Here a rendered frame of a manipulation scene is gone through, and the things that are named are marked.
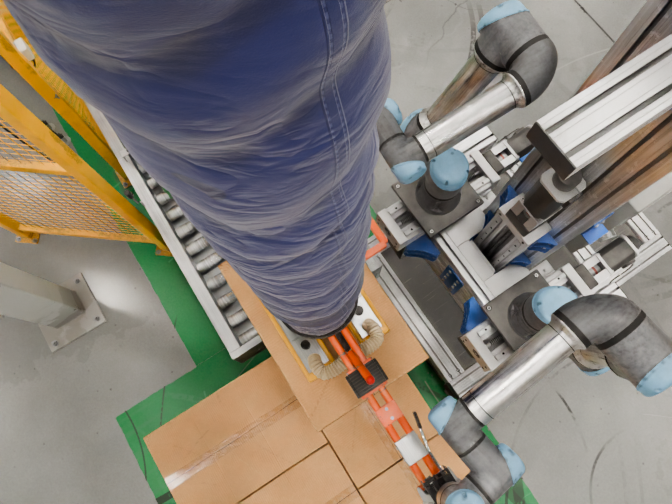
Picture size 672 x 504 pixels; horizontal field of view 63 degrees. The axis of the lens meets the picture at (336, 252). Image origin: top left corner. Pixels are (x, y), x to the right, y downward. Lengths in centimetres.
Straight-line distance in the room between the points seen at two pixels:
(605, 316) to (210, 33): 104
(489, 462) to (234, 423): 123
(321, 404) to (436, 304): 109
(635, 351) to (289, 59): 104
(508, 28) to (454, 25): 208
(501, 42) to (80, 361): 242
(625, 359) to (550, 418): 171
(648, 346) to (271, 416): 143
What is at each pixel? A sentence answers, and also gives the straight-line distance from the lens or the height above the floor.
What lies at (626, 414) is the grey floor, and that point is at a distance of 307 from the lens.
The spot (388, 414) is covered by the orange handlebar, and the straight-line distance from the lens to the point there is 153.
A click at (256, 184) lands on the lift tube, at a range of 41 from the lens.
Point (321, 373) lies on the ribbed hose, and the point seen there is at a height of 115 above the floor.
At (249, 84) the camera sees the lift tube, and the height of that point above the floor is 250.
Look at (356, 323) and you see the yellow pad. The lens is 166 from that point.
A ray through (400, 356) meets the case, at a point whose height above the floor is 107.
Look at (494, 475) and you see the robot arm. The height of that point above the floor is 154.
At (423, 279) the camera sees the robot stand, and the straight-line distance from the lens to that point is 262.
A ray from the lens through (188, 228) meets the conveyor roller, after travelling 239.
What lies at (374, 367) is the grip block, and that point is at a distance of 153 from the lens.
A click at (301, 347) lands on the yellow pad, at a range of 166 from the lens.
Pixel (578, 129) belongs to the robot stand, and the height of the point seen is 203.
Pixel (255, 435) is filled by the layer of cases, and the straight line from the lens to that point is 223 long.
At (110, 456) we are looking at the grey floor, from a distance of 297.
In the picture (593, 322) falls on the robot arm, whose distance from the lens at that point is 121.
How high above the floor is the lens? 274
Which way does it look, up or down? 75 degrees down
